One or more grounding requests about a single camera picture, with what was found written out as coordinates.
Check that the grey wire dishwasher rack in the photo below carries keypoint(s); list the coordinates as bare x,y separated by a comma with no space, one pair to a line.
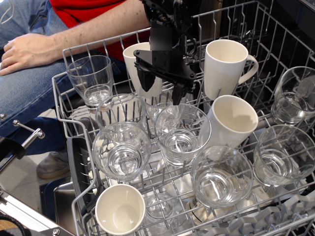
278,44

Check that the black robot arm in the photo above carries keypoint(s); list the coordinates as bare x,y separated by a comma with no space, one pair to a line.
170,21

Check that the person's bare forearm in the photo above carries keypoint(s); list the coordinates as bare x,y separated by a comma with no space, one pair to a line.
127,17

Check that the white tilted mug centre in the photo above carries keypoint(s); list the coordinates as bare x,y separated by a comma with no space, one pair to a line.
232,120

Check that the clear glass back centre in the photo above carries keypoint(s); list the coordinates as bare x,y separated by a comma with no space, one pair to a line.
157,98

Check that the white cup bottom left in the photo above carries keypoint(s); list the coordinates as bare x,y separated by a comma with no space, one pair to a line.
120,210

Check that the clear glass back left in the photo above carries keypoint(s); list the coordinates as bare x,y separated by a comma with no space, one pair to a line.
92,78

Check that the clear glass behind front-left glass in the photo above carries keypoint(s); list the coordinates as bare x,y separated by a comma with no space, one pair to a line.
121,108

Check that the small clear glass bottom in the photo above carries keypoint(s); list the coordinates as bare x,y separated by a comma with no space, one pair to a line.
159,207

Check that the clear glass cup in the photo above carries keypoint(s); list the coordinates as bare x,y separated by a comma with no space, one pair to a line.
182,132

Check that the metal clamp with black handle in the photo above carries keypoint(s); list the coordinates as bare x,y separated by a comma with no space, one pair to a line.
10,150

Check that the person's bare hand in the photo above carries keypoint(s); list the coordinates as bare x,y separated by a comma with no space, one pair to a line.
29,51

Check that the grey sneaker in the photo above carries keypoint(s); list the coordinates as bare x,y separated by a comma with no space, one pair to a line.
54,165

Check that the clear glass front left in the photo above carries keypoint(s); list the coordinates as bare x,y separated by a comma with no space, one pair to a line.
121,151

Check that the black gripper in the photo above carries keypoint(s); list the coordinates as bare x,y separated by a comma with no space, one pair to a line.
165,60

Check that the clear glass front centre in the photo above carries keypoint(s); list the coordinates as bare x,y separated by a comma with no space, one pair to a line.
221,176

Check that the clear glass far right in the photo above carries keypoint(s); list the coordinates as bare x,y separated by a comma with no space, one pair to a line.
294,97

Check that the white mug with handle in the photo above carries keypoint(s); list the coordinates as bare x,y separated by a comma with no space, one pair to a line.
227,64

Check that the white mug back left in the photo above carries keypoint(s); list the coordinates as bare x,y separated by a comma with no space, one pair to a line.
130,60

